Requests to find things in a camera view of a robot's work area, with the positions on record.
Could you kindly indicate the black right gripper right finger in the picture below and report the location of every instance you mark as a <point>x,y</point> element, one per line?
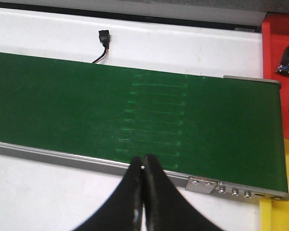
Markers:
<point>165,208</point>

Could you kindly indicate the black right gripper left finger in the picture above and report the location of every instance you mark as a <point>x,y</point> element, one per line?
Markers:
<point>123,210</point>

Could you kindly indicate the green conveyor belt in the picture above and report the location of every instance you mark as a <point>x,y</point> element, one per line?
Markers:
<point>221,128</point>

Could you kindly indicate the aluminium conveyor side rail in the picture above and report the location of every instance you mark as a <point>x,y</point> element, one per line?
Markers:
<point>196,184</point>

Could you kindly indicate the black sensor with cable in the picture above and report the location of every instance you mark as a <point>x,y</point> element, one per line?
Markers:
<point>104,38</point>

